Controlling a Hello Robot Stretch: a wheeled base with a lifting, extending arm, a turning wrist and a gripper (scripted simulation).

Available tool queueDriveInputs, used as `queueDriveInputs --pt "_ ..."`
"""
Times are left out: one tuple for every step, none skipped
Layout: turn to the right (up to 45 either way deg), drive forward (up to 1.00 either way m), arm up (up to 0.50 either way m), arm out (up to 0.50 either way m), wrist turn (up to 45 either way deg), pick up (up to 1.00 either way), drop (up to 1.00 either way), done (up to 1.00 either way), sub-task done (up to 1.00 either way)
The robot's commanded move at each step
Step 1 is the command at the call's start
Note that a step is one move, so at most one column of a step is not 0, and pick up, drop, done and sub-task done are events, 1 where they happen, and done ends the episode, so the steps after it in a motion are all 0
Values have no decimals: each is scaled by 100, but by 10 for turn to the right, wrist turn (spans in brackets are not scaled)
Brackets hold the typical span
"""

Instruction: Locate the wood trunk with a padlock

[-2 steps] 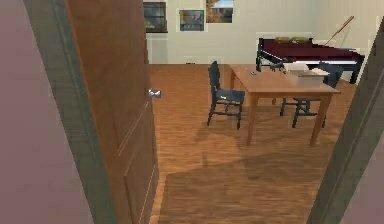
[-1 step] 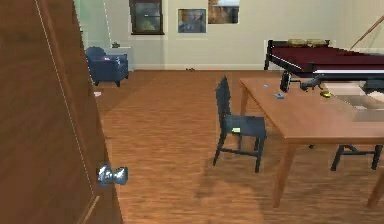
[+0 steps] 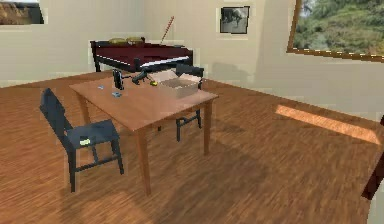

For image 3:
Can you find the open cardboard box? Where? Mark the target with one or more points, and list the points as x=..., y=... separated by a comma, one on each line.
x=178, y=83

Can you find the dark blue chair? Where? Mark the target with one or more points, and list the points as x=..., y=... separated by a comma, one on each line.
x=190, y=71
x=80, y=135

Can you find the small yellow black item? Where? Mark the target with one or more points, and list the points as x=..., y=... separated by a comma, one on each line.
x=153, y=83

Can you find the brown wooden table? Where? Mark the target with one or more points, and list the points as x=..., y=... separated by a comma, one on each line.
x=143, y=103

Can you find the black spray gun tool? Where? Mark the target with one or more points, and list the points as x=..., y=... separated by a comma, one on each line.
x=140, y=77

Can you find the small blue flat item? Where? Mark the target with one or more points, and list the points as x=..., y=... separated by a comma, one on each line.
x=100, y=87
x=116, y=94

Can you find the dark red bed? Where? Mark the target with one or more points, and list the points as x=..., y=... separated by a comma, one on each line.
x=140, y=53

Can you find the black upright gadget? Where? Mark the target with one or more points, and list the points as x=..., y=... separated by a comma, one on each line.
x=117, y=79

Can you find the red striped stick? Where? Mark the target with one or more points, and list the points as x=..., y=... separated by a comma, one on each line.
x=167, y=29

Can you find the olive green pillow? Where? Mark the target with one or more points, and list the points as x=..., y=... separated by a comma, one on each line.
x=117, y=41
x=135, y=40

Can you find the black framed grey picture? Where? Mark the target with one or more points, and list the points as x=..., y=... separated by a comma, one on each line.
x=234, y=20

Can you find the yellow green small item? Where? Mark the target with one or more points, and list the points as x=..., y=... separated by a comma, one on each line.
x=85, y=142

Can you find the wood framed window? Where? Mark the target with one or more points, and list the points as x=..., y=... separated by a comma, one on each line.
x=340, y=28

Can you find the brown framed landscape picture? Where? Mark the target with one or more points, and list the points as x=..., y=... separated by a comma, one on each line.
x=20, y=12

